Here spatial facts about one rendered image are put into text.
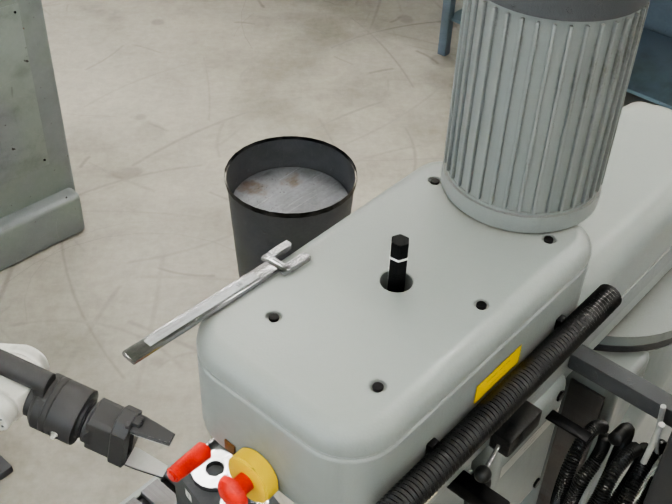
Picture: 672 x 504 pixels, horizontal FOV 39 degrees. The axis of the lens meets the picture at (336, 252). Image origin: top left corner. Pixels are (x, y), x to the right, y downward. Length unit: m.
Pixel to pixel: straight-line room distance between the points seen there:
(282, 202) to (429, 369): 2.52
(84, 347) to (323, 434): 2.82
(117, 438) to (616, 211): 0.80
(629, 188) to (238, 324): 0.72
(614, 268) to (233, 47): 4.31
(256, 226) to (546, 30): 2.37
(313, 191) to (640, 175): 2.12
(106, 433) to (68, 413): 0.06
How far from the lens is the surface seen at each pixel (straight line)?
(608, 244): 1.40
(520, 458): 1.42
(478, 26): 1.07
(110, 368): 3.62
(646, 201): 1.50
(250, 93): 5.09
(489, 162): 1.13
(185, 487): 1.88
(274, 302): 1.04
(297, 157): 3.64
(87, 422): 1.45
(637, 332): 1.57
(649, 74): 5.15
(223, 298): 1.04
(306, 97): 5.06
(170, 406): 3.46
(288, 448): 0.98
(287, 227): 3.27
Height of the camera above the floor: 2.60
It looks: 40 degrees down
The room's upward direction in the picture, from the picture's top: 2 degrees clockwise
